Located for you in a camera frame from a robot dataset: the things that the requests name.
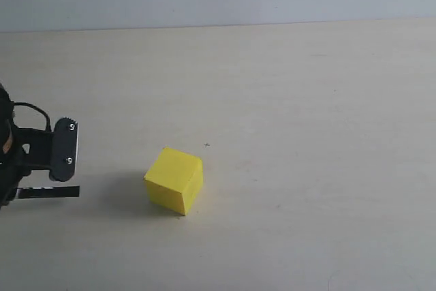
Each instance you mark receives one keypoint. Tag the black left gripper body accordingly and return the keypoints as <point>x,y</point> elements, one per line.
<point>13,155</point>

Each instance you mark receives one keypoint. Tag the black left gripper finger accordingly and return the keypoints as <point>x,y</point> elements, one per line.
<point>48,192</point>

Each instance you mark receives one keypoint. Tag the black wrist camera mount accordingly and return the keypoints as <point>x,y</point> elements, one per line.
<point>64,150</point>

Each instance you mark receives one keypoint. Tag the yellow foam cube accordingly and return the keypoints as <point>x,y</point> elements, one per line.
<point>174,180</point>

